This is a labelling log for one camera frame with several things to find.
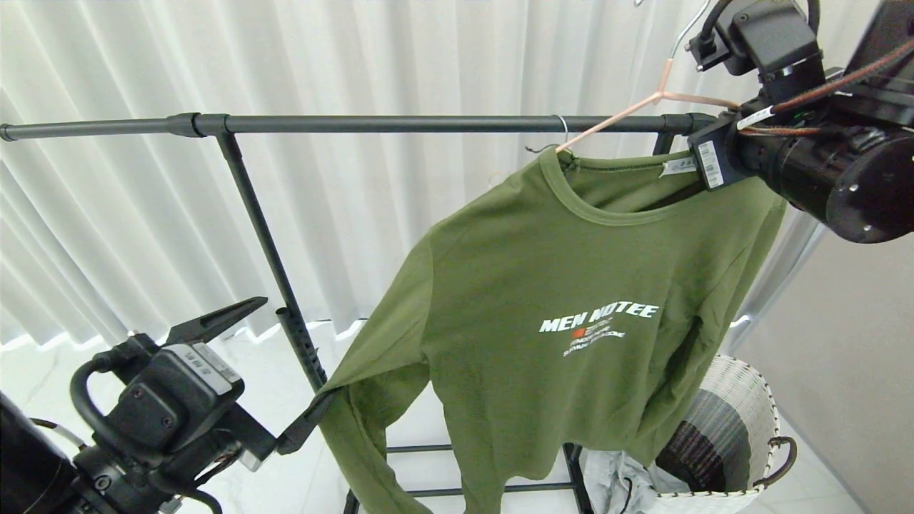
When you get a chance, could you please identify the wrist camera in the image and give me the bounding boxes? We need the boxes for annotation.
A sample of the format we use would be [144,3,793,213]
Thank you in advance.
[687,0,828,106]
[107,382,194,458]

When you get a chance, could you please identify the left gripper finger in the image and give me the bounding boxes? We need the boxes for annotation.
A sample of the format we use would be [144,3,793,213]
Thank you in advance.
[166,296,269,346]
[277,389,341,455]

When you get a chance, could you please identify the white laundry basket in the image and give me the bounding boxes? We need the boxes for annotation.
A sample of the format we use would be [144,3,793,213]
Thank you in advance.
[653,355,798,511]

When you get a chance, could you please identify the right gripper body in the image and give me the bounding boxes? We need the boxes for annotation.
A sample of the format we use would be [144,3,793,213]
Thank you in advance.
[689,114,914,243]

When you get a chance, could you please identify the green long-sleeved shirt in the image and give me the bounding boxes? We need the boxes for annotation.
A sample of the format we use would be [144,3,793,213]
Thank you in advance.
[314,146,788,514]

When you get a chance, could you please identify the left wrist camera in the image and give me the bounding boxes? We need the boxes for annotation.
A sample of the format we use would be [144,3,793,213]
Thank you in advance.
[107,382,194,458]

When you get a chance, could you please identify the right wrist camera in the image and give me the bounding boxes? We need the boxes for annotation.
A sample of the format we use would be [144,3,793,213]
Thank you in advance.
[687,0,828,106]

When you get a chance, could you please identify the black clothes rack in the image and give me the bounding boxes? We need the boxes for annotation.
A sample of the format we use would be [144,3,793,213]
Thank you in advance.
[0,113,717,514]

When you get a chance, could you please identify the white curtain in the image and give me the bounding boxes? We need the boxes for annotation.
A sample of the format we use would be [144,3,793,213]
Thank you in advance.
[0,0,858,351]

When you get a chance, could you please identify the pale grey shorts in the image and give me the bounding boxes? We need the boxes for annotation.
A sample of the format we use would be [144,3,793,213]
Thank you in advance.
[582,448,690,514]

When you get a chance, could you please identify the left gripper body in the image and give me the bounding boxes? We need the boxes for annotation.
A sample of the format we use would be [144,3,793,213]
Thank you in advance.
[71,332,279,514]

